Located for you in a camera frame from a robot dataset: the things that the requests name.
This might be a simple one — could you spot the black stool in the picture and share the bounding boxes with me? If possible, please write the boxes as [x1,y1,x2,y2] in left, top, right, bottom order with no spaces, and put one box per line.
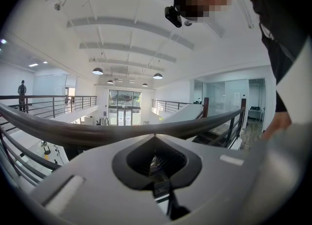
[42,140,51,156]

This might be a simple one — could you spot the dark wooden handrail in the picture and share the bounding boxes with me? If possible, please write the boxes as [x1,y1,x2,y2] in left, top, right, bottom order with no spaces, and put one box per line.
[0,98,247,188]

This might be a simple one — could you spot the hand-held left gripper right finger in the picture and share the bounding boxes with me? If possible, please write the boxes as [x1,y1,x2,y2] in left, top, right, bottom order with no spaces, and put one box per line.
[155,133,264,225]

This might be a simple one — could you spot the black head-worn camera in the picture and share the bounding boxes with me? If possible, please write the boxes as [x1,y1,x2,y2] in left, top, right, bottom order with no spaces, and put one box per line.
[164,6,183,29]

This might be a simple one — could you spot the person's right forearm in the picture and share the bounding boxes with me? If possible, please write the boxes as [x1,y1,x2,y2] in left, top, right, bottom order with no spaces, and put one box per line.
[262,112,293,140]

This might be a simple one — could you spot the brown wooden staircase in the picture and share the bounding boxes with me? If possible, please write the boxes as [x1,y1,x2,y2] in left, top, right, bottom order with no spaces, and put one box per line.
[192,123,241,148]

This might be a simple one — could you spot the black metal balcony railing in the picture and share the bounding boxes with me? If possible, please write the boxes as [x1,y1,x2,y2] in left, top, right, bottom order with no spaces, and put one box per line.
[151,99,195,114]
[0,94,98,120]

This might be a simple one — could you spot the glass office partition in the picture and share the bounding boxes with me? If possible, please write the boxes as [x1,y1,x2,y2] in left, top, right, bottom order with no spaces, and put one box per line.
[194,78,266,122]

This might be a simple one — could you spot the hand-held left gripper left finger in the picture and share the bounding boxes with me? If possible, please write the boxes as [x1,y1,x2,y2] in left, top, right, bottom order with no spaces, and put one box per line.
[29,133,170,225]

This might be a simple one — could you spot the glass entrance doors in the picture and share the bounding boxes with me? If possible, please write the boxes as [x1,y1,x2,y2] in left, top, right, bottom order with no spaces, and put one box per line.
[108,89,142,126]

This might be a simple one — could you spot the brown wooden stair balustrade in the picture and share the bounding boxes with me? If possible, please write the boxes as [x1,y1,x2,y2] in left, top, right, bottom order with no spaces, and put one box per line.
[195,96,210,120]

